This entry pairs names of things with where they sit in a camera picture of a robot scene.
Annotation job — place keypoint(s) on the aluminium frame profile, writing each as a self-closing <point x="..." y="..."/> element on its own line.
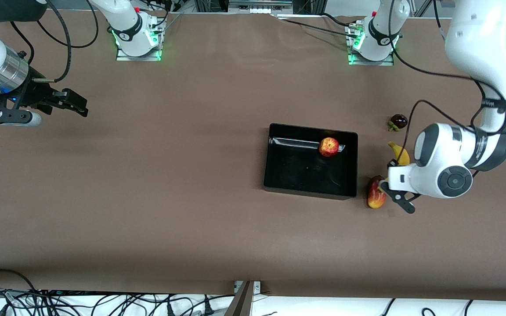
<point x="259" y="5"/>

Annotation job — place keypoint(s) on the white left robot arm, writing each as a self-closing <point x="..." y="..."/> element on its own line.
<point x="477" y="44"/>

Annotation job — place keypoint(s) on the red yellow mango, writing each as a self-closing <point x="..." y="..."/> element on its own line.
<point x="375" y="197"/>

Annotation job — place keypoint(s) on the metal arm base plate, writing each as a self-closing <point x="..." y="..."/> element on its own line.
<point x="369" y="62"/>
<point x="139" y="57"/>

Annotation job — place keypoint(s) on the red yellow apple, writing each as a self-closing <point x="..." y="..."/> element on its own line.
<point x="328" y="147"/>

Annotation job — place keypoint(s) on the black rectangular plastic box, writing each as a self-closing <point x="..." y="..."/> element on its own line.
<point x="305" y="175"/>

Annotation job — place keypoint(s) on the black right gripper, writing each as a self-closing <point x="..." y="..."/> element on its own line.
<point x="34" y="92"/>

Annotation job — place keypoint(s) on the yellow banana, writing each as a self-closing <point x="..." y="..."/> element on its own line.
<point x="401" y="154"/>

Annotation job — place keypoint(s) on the metal table edge bracket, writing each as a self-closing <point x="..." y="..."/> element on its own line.
<point x="244" y="298"/>

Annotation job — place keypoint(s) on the dark purple mangosteen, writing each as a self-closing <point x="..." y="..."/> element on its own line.
<point x="399" y="120"/>

